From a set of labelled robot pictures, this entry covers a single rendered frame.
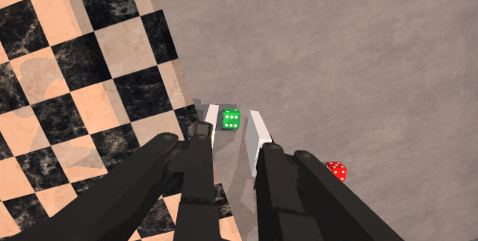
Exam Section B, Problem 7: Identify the green die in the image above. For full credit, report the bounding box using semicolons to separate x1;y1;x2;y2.
223;109;240;129

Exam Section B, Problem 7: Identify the red die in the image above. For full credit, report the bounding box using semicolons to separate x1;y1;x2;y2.
326;162;347;181

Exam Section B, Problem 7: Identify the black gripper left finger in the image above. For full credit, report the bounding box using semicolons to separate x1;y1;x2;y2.
2;104;220;241

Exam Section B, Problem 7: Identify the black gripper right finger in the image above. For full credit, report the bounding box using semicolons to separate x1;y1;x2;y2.
245;110;404;241

